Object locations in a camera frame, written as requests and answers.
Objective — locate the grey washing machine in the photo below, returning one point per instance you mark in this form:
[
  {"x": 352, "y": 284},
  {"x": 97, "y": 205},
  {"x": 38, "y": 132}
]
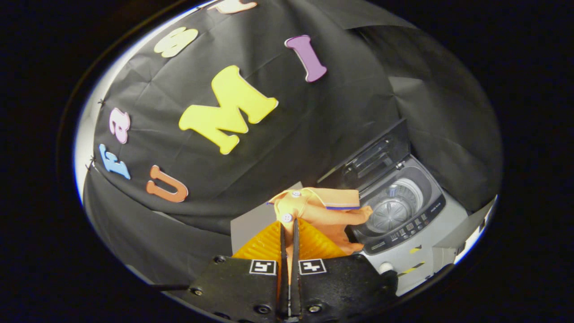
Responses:
[{"x": 444, "y": 224}]

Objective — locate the dark washing machine lid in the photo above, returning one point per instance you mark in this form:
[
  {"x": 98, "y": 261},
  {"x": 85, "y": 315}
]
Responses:
[{"x": 372, "y": 157}]

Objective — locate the grey metal cabinet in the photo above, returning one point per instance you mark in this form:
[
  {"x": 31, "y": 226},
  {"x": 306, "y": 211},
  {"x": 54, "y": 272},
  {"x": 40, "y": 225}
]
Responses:
[{"x": 251, "y": 229}]

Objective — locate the orange polo shirt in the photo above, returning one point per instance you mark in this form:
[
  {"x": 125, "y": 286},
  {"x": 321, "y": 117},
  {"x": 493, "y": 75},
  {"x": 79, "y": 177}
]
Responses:
[{"x": 327, "y": 215}]

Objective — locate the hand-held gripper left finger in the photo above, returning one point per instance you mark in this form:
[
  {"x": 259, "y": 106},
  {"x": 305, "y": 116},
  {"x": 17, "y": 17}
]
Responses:
[{"x": 242, "y": 291}]

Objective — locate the small white round object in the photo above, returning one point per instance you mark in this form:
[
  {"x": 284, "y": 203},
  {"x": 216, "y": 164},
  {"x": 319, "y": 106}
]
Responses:
[{"x": 386, "y": 268}]

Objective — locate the black backdrop cloth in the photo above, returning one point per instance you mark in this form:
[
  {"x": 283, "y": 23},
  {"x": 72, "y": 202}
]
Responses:
[{"x": 224, "y": 179}]

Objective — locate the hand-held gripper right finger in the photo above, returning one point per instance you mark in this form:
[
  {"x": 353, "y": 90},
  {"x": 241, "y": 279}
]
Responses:
[{"x": 341, "y": 291}]

